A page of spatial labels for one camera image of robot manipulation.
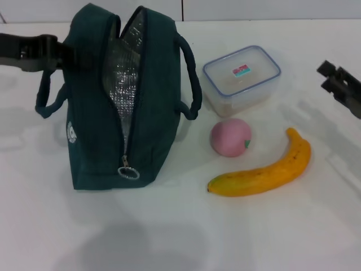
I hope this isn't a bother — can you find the clear plastic food container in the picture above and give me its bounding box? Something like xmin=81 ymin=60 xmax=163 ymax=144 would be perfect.
xmin=202 ymin=45 xmax=282 ymax=118

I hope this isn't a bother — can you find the pink toy peach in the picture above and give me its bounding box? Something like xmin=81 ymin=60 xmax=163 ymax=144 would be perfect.
xmin=210 ymin=118 xmax=252 ymax=158

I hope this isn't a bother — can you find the dark teal insulated lunch bag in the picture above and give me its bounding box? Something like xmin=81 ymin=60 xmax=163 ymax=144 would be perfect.
xmin=34 ymin=3 xmax=203 ymax=193

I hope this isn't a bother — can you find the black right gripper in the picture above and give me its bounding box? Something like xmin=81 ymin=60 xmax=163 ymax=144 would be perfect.
xmin=316 ymin=60 xmax=361 ymax=119

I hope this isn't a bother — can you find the yellow banana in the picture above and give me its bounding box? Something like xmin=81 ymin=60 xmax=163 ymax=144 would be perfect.
xmin=208 ymin=127 xmax=312 ymax=198

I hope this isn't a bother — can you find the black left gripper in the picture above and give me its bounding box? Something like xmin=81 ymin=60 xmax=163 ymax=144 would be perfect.
xmin=0 ymin=33 xmax=95 ymax=73

